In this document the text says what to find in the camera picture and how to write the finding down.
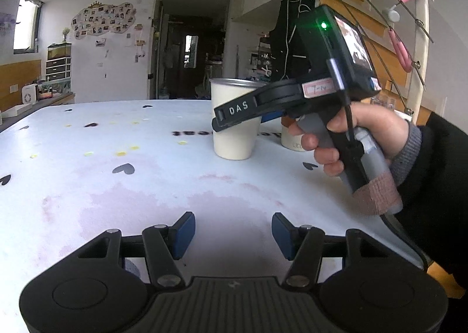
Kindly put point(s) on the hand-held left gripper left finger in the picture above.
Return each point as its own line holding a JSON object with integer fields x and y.
{"x": 184, "y": 236}

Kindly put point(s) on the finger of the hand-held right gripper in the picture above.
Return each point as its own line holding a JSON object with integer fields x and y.
{"x": 252, "y": 104}

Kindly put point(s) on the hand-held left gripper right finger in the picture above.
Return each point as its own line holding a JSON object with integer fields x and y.
{"x": 283, "y": 237}

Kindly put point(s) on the tall white cup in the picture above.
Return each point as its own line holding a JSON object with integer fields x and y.
{"x": 234, "y": 142}

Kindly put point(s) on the person's right forearm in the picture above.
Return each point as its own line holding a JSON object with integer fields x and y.
{"x": 438, "y": 179}

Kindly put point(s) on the short white cup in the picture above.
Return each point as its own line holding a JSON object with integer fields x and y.
{"x": 292, "y": 142}

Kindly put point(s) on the person's right hand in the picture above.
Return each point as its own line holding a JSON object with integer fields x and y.
{"x": 380, "y": 124}

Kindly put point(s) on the wooden staircase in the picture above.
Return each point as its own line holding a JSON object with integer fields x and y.
{"x": 369, "y": 11}

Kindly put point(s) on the hanging black jacket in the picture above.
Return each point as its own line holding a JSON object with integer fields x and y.
{"x": 287, "y": 36}

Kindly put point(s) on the white plastic clip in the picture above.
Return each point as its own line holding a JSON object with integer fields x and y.
{"x": 391, "y": 14}

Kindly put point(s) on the white heart-print tablecloth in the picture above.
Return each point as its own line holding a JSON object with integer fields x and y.
{"x": 146, "y": 172}

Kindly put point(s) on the wooden side counter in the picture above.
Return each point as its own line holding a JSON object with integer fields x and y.
{"x": 62, "y": 99}

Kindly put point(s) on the plastic drawer unit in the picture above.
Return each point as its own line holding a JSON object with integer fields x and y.
{"x": 57, "y": 69}

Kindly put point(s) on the glass fish tank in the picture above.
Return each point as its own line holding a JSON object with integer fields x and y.
{"x": 58, "y": 50}

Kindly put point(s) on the flat white box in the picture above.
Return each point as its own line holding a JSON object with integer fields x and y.
{"x": 16, "y": 110}

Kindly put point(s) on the small white appliance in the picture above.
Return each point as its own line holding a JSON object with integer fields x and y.
{"x": 29, "y": 94}

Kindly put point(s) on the window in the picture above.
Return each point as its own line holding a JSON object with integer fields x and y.
{"x": 27, "y": 25}

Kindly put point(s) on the white railing post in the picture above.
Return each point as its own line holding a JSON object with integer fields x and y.
{"x": 420, "y": 33}

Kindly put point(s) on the wall photo collage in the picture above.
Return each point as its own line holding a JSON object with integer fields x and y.
{"x": 104, "y": 20}

